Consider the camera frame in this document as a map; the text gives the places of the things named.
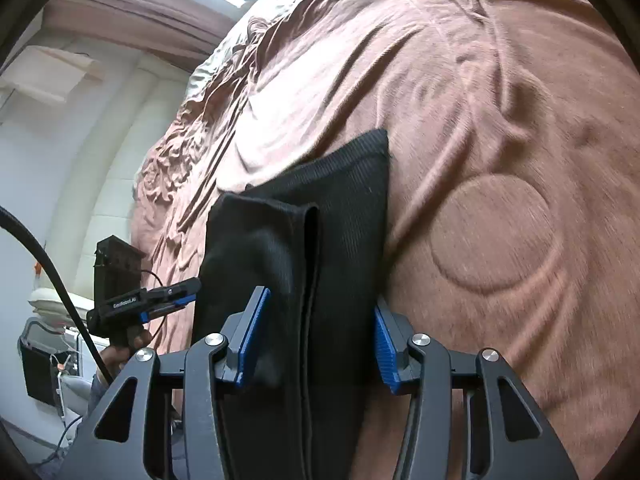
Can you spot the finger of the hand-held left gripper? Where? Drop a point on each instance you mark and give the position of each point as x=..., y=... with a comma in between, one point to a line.
x=175, y=289
x=167, y=306

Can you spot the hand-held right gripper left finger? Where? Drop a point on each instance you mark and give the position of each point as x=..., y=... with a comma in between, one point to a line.
x=250, y=340

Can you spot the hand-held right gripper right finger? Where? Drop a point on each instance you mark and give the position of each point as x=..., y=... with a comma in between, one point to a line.
x=386, y=345

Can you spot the black cloth garment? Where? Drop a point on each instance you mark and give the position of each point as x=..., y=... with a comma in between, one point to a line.
x=300, y=240

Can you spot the person's left hand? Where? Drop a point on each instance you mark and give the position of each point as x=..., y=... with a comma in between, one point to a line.
x=116, y=357

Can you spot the black storage bin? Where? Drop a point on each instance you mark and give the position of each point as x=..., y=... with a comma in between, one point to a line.
x=40, y=360

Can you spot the brown fleece blanket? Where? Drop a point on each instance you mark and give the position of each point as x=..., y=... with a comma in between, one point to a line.
x=475, y=135

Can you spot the pale green bed sheet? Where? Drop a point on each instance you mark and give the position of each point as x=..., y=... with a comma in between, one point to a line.
x=235, y=45

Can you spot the pink curtain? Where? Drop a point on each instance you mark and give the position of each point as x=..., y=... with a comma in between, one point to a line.
x=135, y=15

